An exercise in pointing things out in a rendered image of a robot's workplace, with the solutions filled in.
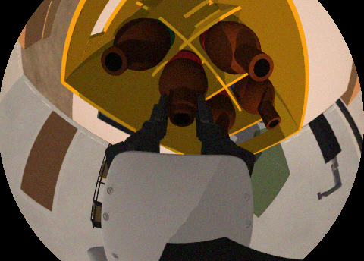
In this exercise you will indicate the yellow divided crate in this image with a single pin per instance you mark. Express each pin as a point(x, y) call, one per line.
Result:
point(130, 97)

